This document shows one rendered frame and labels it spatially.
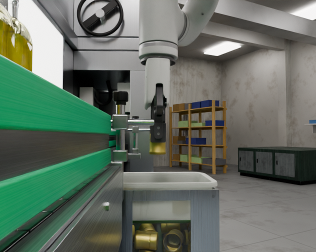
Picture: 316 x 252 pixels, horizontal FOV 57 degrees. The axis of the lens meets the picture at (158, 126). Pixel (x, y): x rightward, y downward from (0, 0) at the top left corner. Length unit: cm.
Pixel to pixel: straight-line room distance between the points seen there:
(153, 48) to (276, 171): 715
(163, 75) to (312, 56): 929
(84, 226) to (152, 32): 46
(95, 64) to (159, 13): 84
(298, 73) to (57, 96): 984
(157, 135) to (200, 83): 1122
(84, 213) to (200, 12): 56
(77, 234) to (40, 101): 8
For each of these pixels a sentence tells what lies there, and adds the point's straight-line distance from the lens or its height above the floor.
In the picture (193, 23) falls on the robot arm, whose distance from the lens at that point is 70.
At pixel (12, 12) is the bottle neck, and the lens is 47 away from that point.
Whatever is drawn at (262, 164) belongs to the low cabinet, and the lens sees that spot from 793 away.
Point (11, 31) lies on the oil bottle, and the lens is 42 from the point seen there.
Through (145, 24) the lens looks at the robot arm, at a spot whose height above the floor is 133.
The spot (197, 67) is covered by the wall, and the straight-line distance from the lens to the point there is 1186.
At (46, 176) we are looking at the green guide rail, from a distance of 19.
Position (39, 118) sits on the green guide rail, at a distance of 18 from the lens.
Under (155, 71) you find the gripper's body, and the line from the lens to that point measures 59.
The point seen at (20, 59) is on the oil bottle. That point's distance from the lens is 44.
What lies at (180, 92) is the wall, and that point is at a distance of 1120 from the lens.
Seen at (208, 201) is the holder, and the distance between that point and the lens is 58.
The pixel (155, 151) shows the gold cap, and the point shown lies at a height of 107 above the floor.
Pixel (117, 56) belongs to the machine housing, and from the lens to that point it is 142.
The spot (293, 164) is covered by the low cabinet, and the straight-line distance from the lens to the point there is 734.
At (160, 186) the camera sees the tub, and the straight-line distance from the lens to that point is 56.
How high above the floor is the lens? 110
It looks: 2 degrees up
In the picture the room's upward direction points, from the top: straight up
